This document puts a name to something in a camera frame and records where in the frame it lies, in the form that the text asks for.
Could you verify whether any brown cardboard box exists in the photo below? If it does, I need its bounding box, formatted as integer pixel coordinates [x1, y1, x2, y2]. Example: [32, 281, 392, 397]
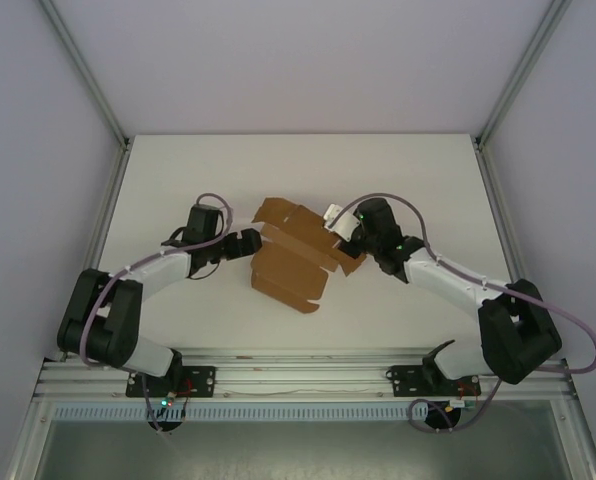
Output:
[250, 197, 368, 315]

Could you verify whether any grey metal panel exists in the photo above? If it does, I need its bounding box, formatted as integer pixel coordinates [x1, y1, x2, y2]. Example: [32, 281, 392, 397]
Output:
[35, 419, 587, 480]

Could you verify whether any aluminium table side rail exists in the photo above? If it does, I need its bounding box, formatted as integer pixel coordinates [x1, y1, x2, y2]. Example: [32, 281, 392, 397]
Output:
[37, 142, 132, 361]
[475, 142, 577, 381]

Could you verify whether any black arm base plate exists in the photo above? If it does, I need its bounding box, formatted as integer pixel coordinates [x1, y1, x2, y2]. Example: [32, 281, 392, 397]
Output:
[386, 364, 479, 399]
[125, 365, 217, 399]

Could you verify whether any aluminium mounting rail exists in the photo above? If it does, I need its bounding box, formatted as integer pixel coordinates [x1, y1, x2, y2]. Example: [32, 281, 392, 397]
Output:
[32, 349, 577, 401]

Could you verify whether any aluminium frame post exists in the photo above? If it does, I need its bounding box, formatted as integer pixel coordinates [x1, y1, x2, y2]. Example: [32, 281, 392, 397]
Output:
[41, 0, 131, 149]
[475, 0, 577, 149]

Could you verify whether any black round cable grommet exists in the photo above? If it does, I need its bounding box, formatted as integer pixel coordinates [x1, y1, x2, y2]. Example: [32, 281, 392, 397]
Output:
[422, 399, 463, 434]
[147, 413, 185, 434]

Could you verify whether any grey slotted cable duct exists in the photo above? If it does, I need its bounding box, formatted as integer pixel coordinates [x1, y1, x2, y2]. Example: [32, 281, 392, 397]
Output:
[52, 402, 479, 422]

